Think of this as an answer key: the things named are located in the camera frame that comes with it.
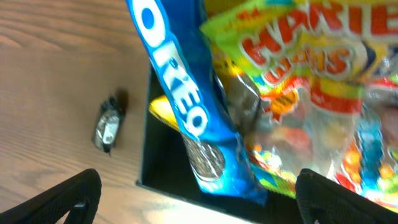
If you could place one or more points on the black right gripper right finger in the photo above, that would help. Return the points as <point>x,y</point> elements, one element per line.
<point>323,201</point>

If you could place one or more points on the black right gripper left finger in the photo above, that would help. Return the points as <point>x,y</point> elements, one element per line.
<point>76,198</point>

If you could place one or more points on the small black candy bar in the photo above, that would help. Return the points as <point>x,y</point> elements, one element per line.
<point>109,120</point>

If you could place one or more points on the dark green box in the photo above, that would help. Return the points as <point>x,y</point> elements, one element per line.
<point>165,169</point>

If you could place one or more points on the green Haribo gummy bag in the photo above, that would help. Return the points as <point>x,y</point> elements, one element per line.
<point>312,85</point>

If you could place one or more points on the yellow Hacks candy bag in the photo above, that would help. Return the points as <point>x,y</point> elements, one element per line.
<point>162,110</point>

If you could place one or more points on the blue Oreo cookie pack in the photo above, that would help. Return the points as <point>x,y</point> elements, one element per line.
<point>169,31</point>

